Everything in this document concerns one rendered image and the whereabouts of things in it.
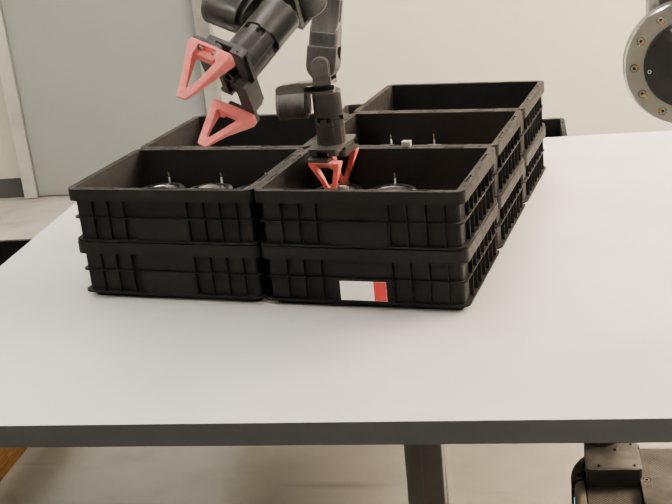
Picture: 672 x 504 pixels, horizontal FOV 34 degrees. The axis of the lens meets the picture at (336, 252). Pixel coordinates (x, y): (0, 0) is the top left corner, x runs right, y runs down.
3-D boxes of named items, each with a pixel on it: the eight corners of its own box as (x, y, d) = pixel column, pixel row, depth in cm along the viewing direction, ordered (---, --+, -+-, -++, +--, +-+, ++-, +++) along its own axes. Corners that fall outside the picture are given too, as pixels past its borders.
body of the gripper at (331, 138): (307, 158, 217) (302, 122, 215) (328, 142, 226) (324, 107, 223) (337, 159, 215) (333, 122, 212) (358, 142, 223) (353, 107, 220)
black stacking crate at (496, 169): (525, 162, 247) (523, 112, 244) (499, 203, 221) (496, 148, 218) (356, 162, 261) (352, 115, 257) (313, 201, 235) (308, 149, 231)
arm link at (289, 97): (327, 55, 210) (334, 52, 218) (268, 61, 212) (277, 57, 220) (333, 119, 212) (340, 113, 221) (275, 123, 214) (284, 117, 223)
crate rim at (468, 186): (497, 157, 218) (497, 145, 217) (463, 205, 192) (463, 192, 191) (307, 158, 231) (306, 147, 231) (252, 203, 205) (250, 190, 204)
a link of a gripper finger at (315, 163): (311, 197, 220) (305, 152, 217) (326, 185, 226) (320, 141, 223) (342, 198, 217) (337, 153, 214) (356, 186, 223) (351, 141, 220)
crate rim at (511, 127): (524, 120, 244) (523, 109, 244) (497, 157, 218) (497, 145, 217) (352, 122, 258) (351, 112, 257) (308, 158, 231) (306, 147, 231)
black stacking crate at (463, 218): (498, 204, 221) (496, 149, 217) (466, 257, 195) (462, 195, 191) (313, 202, 234) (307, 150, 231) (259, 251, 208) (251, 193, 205)
